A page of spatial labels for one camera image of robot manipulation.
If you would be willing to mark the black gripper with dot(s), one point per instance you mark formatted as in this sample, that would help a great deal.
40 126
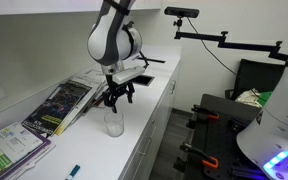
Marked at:
110 83

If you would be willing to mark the clear drinking glass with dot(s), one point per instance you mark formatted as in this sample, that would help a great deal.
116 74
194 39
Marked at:
114 125

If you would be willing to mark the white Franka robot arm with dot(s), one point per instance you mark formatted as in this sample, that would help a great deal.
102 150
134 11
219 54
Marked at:
99 43

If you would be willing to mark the black rectangular counter grommet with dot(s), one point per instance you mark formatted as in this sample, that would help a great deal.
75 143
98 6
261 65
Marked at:
144 80

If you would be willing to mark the white magazine stack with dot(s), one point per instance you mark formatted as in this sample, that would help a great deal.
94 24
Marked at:
90 80

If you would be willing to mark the white counter base cabinet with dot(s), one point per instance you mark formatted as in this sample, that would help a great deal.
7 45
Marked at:
157 126

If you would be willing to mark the flat black counter strip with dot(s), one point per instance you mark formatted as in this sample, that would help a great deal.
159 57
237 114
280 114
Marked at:
152 60

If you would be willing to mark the dark cover magazine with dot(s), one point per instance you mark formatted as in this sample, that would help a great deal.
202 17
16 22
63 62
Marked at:
59 106

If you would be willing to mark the black orange bar clamp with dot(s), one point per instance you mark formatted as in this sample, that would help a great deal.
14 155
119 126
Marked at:
205 112
200 156

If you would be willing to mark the teal capped marker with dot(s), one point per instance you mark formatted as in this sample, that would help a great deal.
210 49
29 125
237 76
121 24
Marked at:
72 172

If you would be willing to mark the purple folder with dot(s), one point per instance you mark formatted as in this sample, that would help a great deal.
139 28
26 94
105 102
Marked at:
44 150

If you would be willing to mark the black robot table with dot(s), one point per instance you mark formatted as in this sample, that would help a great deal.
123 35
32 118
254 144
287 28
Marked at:
217 133

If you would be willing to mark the colourful printed brochure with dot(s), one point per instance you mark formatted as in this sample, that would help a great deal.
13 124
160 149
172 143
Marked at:
7 146

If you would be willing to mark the white crumpled bag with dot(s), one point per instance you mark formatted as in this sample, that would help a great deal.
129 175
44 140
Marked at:
249 97

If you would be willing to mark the black office chair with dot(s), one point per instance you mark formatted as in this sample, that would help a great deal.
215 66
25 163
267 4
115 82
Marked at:
257 76

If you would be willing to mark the green cloth item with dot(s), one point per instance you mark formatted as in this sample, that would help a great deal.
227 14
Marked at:
265 98

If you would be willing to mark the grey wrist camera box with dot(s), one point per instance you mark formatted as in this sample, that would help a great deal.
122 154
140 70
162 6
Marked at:
129 74

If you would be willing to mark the black stereo camera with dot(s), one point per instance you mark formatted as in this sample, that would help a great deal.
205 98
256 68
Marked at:
181 12

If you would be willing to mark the white upper wall cabinet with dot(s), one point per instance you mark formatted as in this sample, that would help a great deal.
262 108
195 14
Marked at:
50 6

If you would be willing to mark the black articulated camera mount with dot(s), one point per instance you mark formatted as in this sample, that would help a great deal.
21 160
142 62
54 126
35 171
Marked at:
237 44

